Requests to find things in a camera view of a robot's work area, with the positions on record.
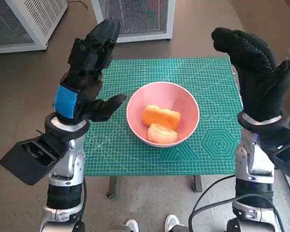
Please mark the white mesh cabinet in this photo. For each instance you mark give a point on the white mesh cabinet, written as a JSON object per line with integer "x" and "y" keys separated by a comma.
{"x": 135, "y": 36}
{"x": 46, "y": 14}

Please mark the green cutting mat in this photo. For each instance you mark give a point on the green cutting mat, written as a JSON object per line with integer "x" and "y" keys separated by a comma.
{"x": 159, "y": 70}

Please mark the long braided toy bread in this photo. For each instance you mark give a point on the long braided toy bread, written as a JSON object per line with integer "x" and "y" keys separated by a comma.
{"x": 162, "y": 116}

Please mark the grey metal table leg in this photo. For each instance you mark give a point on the grey metal table leg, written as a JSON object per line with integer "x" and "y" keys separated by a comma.
{"x": 111, "y": 186}
{"x": 196, "y": 182}

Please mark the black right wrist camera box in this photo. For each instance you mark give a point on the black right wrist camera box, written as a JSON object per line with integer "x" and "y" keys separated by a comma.
{"x": 285, "y": 149}

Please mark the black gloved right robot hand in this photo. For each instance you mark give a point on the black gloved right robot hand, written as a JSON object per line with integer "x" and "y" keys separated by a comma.
{"x": 256, "y": 79}

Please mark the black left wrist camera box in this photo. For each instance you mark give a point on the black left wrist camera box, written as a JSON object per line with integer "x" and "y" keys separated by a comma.
{"x": 31, "y": 164}

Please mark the pink bowl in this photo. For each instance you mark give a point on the pink bowl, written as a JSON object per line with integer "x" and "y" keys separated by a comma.
{"x": 159, "y": 96}

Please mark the white shoe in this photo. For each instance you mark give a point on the white shoe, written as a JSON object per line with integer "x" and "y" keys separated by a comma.
{"x": 131, "y": 224}
{"x": 170, "y": 222}

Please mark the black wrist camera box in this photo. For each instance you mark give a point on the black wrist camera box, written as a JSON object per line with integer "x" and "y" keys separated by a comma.
{"x": 31, "y": 164}
{"x": 285, "y": 149}

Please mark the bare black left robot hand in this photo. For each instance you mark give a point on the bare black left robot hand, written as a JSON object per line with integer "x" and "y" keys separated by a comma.
{"x": 65, "y": 101}

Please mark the round toy bread bun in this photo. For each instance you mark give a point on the round toy bread bun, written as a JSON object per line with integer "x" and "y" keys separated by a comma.
{"x": 162, "y": 134}

